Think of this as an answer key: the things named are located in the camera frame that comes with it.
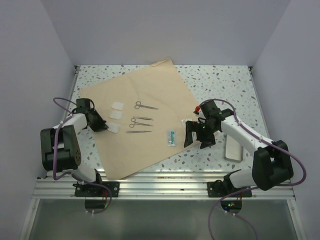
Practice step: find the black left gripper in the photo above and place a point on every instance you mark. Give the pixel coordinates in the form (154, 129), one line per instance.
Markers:
(101, 125)

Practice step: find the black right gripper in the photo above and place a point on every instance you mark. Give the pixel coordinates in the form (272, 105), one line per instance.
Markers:
(194, 126)

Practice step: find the white gauze pad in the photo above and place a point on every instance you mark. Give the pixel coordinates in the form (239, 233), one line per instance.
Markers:
(113, 127)
(116, 115)
(119, 106)

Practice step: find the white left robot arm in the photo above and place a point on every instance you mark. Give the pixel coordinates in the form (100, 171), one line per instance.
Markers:
(60, 149)

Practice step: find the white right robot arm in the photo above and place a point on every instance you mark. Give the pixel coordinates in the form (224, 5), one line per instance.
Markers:
(271, 163)

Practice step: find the clear suture packet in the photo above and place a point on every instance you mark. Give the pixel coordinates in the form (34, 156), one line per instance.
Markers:
(184, 125)

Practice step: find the green scalpel blade packet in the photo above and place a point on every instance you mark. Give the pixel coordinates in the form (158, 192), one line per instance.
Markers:
(171, 138)

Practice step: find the steel hemostat forceps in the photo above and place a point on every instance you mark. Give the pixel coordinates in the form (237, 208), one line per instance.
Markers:
(134, 123)

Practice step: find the metal instrument tray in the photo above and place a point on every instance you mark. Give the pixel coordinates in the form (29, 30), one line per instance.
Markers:
(233, 151)

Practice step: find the curved steel tweezers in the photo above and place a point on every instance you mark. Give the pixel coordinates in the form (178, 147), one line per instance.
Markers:
(142, 118)

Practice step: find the small steel scissors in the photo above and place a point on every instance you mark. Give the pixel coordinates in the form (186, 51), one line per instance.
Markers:
(139, 105)

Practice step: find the beige cloth drape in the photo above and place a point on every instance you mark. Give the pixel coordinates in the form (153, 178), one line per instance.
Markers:
(157, 85)

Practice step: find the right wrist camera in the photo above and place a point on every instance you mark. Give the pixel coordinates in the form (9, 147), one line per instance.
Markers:
(198, 112)

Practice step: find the steel scalpel handle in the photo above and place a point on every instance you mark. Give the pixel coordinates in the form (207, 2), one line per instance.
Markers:
(137, 131)

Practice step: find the aluminium rail frame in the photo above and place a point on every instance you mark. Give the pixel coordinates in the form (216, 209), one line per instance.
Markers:
(182, 176)

